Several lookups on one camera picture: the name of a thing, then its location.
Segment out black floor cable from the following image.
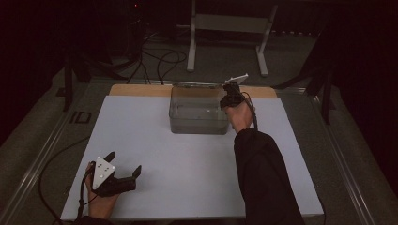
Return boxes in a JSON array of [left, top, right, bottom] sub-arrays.
[[38, 135, 92, 225]]

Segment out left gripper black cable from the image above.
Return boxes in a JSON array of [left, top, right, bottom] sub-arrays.
[[76, 160, 97, 219]]

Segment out black tripod stand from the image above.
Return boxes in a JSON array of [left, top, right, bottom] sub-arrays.
[[271, 27, 337, 126], [55, 46, 139, 113]]

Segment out tangled black floor cables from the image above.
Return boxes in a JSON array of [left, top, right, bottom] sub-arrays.
[[125, 29, 189, 86]]

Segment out black square floor frame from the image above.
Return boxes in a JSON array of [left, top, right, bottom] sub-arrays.
[[69, 110, 93, 125]]

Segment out grey metal stand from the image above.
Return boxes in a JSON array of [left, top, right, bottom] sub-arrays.
[[186, 0, 279, 78]]

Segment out aluminium floor rail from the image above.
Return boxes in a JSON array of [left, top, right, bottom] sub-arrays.
[[275, 86, 376, 225], [0, 90, 90, 225]]

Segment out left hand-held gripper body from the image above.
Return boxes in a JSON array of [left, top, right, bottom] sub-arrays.
[[90, 156, 138, 198]]

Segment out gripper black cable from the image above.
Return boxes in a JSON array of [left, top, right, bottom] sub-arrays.
[[241, 91, 259, 131], [76, 160, 97, 219]]

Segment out transparent grey plastic box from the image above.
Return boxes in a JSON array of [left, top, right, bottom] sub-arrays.
[[168, 82, 231, 135]]

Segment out person's left hand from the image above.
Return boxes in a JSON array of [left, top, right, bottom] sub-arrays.
[[84, 161, 121, 219]]

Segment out white table cover sheet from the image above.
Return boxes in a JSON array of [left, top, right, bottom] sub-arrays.
[[60, 95, 325, 221]]

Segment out person's right hand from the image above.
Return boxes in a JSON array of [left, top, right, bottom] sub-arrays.
[[224, 101, 255, 134]]

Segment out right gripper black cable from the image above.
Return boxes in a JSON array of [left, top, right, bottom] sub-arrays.
[[241, 91, 259, 131]]

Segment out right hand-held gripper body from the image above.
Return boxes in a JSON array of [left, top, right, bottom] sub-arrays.
[[219, 73, 252, 111]]

